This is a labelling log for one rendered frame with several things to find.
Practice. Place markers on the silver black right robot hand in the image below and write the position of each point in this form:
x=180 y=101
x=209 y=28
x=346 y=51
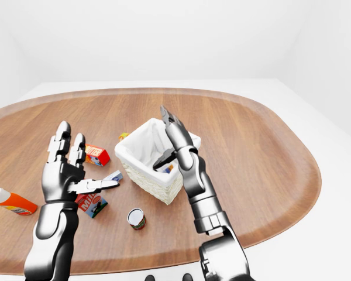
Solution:
x=180 y=137

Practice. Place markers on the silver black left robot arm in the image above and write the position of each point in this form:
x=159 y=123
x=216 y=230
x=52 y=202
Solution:
x=54 y=234

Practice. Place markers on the red butter box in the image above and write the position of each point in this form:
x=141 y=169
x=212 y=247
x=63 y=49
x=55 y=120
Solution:
x=98 y=156

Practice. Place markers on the small yellow orange box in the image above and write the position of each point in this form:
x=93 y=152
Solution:
x=123 y=136

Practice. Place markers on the small blue white box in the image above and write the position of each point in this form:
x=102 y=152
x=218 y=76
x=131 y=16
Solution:
x=115 y=176

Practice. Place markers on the white woven basket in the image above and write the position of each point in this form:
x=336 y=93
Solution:
x=140 y=152

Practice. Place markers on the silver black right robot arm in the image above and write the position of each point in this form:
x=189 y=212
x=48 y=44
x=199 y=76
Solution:
x=210 y=210

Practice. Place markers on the red blue milk carton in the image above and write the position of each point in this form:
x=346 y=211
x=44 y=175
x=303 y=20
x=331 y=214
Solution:
x=92 y=206

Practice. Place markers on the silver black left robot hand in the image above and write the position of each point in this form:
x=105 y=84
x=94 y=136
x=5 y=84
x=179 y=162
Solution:
x=58 y=178

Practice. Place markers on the red green soup can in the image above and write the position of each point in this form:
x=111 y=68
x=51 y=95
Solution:
x=137 y=219

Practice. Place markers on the orange bottle with white cap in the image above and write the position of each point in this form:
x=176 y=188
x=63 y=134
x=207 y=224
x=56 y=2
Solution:
x=16 y=203

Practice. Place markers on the small dark rounded shape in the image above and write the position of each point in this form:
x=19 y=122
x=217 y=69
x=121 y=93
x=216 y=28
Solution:
x=187 y=277
x=149 y=278

